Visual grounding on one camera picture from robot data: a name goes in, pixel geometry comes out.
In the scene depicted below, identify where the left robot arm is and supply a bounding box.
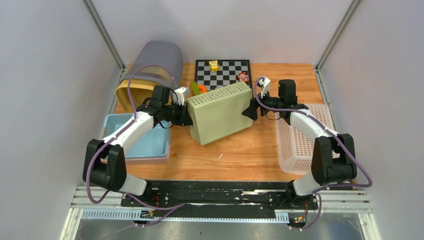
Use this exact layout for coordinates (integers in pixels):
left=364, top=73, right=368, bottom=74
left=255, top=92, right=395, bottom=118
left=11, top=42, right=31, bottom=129
left=82, top=85, right=193, bottom=207

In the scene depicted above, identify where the black metal base rail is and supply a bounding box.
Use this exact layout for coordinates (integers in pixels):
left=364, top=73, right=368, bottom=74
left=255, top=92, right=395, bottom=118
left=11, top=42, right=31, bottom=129
left=120, top=180, right=320, bottom=220

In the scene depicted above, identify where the orange arch toy block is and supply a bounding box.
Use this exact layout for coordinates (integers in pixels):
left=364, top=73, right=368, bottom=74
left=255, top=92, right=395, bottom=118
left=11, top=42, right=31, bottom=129
left=197, top=84, right=208, bottom=94

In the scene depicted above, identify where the red owl toy block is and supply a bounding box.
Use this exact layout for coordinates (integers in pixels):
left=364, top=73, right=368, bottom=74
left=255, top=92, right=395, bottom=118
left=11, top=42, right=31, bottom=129
left=237, top=71, right=250, bottom=85

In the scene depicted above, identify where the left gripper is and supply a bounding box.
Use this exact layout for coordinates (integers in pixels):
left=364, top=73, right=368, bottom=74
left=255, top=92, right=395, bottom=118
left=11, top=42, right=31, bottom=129
left=162, top=100, right=193, bottom=127

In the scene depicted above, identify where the large white plastic basket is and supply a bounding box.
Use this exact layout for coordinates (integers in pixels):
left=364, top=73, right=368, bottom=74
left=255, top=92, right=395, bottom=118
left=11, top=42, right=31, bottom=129
left=275, top=104, right=335, bottom=176

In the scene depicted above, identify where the green plastic basket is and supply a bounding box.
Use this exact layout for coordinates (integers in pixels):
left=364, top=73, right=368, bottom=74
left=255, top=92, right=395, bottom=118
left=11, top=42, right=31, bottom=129
left=186, top=82, right=253, bottom=146

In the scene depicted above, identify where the light blue plastic basket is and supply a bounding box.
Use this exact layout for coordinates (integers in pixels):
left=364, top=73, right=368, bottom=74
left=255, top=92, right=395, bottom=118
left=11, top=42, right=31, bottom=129
left=103, top=113, right=171, bottom=158

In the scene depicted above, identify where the right aluminium frame post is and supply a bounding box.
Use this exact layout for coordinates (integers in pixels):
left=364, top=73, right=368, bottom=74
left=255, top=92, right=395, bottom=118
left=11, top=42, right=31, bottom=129
left=315, top=0, right=362, bottom=72

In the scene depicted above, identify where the grey and yellow laundry bin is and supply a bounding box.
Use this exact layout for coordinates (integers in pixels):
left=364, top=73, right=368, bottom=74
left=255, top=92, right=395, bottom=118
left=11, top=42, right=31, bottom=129
left=115, top=40, right=184, bottom=113

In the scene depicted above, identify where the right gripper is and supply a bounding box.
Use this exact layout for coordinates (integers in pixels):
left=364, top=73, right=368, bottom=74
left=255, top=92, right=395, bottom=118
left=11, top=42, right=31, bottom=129
left=242, top=86, right=284, bottom=121

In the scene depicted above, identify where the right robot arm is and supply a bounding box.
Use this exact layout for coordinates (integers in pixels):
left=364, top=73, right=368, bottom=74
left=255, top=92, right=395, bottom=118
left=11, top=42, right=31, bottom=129
left=242, top=76, right=358, bottom=209

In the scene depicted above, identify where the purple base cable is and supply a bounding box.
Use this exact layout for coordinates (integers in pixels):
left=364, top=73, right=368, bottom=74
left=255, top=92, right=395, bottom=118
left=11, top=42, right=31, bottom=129
left=76, top=195, right=189, bottom=240

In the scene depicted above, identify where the yellow owl toy block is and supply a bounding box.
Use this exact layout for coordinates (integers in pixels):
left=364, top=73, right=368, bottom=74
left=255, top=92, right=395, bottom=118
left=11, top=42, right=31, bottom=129
left=208, top=60, right=220, bottom=72

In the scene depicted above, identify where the black and white chessboard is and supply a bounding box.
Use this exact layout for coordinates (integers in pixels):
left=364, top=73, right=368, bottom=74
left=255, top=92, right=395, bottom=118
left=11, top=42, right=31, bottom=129
left=194, top=59, right=252, bottom=91

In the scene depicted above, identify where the pink plastic basket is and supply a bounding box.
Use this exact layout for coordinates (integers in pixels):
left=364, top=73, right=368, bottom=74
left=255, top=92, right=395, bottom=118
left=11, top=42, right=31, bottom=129
left=125, top=144, right=171, bottom=164

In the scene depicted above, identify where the left aluminium frame post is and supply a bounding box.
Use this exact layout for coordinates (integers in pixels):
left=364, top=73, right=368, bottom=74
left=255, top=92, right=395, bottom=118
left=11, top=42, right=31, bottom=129
left=82, top=0, right=126, bottom=73

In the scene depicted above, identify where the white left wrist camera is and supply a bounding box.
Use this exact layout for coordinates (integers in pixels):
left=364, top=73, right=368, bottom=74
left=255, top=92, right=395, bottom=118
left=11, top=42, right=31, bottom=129
left=171, top=86, right=190, bottom=106

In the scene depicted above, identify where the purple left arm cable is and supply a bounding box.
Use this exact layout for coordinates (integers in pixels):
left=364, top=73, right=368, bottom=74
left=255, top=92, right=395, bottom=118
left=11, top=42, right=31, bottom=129
left=85, top=64, right=181, bottom=213

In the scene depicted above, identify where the aluminium frame post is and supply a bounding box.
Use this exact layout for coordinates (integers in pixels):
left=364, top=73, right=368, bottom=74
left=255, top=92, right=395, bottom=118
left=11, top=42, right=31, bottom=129
left=82, top=0, right=126, bottom=73
left=315, top=0, right=362, bottom=72

